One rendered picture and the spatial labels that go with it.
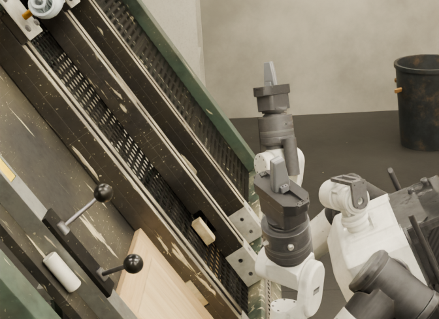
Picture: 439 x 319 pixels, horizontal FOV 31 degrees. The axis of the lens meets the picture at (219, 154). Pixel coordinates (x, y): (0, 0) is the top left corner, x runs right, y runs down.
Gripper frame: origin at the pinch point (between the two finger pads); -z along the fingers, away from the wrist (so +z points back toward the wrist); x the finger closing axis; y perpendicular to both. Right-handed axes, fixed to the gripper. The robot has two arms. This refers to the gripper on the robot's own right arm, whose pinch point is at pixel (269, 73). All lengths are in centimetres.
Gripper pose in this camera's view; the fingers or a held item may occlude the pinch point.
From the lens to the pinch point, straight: 205.3
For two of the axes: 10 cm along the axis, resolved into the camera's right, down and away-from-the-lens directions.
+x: -5.9, 1.3, -7.9
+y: -7.9, 0.6, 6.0
